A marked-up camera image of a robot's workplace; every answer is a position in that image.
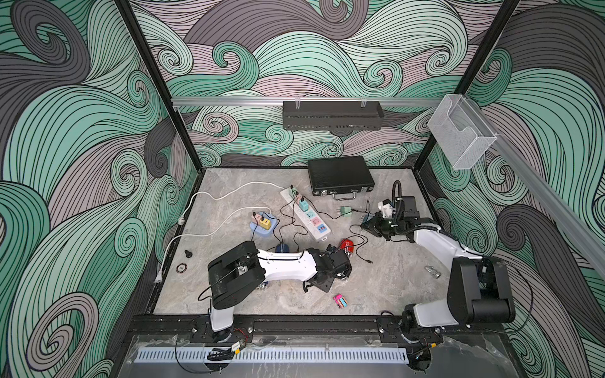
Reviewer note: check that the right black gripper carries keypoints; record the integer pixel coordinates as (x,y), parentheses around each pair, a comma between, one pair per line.
(373,227)

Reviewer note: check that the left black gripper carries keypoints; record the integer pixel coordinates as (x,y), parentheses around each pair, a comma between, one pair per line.
(328,284)

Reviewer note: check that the red shaver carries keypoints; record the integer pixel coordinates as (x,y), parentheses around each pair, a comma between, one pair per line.
(347,246)

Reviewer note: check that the green charger adapter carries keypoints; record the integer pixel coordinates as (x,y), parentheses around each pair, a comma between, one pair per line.
(345,211)

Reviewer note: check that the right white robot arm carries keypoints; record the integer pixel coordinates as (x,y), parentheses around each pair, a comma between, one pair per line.
(478,291)

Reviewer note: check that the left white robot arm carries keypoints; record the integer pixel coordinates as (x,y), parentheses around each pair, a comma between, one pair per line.
(238,272)

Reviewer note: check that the blue shaver rear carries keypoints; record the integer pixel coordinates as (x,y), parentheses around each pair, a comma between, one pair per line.
(282,248)

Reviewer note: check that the white power strip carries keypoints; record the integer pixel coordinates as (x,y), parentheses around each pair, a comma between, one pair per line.
(311,220)

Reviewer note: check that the pink striped small box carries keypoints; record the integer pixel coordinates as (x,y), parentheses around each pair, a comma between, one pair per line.
(340,301)

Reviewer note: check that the silver metal knob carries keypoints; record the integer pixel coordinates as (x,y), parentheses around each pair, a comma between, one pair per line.
(433,272)

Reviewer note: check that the teal charger adapter upper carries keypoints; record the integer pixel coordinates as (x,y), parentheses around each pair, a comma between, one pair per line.
(304,205)

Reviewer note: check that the black briefcase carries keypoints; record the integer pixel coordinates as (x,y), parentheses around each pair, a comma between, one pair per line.
(339,176)

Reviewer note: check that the yellow charger adapter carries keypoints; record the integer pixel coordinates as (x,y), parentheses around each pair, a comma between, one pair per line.
(265,223)

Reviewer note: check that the light blue socket cube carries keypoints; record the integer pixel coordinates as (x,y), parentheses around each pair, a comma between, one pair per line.
(254,226)

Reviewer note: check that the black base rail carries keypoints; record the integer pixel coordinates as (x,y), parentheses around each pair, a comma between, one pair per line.
(384,328)

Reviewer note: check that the white slotted cable duct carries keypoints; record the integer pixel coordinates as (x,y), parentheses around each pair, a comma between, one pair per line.
(381,355)

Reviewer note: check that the clear acrylic wall box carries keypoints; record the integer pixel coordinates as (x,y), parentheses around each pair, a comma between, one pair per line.
(462,131)

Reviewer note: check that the aluminium wall rail right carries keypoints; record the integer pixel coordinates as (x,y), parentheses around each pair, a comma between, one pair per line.
(535,163)

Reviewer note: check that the aluminium wall rail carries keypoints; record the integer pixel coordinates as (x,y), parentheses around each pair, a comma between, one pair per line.
(535,163)
(278,101)

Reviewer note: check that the black wall shelf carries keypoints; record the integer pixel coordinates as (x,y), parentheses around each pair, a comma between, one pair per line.
(339,117)

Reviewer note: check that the aluminium wall rail back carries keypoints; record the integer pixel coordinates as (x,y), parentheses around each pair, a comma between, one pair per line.
(278,101)

